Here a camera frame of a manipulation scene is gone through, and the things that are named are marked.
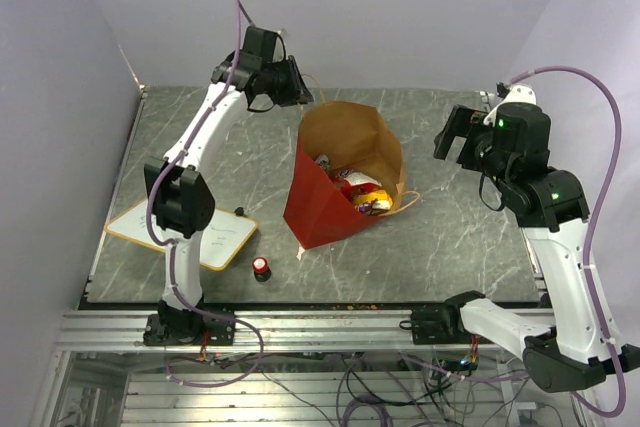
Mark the purple M&M's packet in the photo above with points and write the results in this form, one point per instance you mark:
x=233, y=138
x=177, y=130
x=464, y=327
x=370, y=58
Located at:
x=368, y=207

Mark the aluminium frame rail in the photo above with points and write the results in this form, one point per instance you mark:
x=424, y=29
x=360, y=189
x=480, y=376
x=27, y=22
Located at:
x=282, y=331

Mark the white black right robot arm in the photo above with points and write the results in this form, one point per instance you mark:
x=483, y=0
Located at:
x=510, y=148

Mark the white wrapped snack bar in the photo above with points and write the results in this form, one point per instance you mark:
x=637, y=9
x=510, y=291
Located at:
x=323, y=162

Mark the small whiteboard yellow frame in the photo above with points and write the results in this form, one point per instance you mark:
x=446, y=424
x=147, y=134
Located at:
x=225, y=236

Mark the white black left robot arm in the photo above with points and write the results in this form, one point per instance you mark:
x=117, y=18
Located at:
x=256, y=77

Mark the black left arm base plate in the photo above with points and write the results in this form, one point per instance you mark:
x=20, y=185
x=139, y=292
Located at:
x=184, y=328

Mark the red cap black marker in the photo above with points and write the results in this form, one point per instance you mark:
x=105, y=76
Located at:
x=261, y=269

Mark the yellow snack packet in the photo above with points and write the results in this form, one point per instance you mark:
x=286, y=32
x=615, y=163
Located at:
x=385, y=200

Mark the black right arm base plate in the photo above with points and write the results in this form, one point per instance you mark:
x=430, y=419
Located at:
x=433, y=324

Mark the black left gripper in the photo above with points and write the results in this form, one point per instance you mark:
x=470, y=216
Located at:
x=299, y=92

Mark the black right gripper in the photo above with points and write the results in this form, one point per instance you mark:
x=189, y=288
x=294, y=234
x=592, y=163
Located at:
x=463, y=121

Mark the red paper bag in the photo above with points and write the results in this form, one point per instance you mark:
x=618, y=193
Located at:
x=353, y=136

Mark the red candy assortment bag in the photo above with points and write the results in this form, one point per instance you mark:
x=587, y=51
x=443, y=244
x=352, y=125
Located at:
x=352, y=183

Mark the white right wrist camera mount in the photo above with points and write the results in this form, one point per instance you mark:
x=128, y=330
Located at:
x=506, y=93

